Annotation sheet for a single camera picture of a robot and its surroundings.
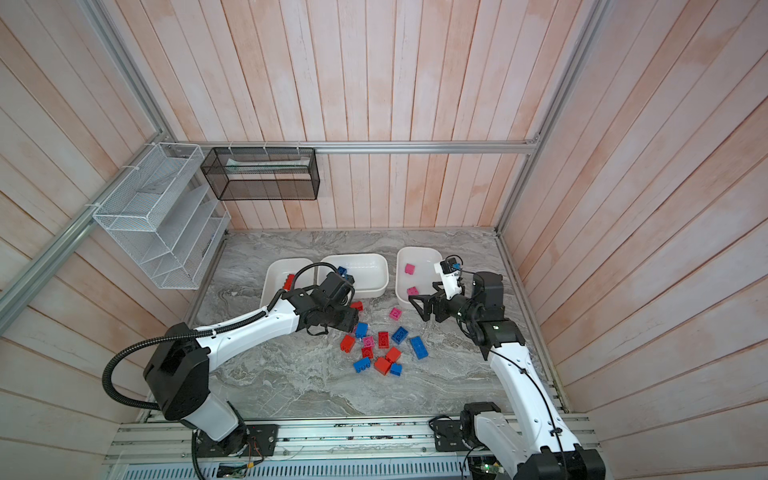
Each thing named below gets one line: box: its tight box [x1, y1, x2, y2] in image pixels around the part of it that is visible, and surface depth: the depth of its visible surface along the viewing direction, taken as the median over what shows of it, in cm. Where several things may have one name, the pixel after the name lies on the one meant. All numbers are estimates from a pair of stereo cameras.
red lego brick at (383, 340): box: [378, 331, 389, 349], surface depth 92 cm
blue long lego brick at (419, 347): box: [410, 336, 429, 360], surface depth 90 cm
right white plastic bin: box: [395, 246, 443, 307], surface depth 108 cm
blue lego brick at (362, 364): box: [352, 357, 371, 374], surface depth 88 cm
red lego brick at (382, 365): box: [374, 357, 391, 376], surface depth 86 cm
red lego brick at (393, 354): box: [385, 347, 402, 363], surface depth 89 cm
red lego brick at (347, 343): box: [340, 334, 355, 353], surface depth 91 cm
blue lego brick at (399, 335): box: [391, 326, 409, 345], surface depth 92 cm
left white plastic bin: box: [260, 258, 315, 308], surface depth 104 cm
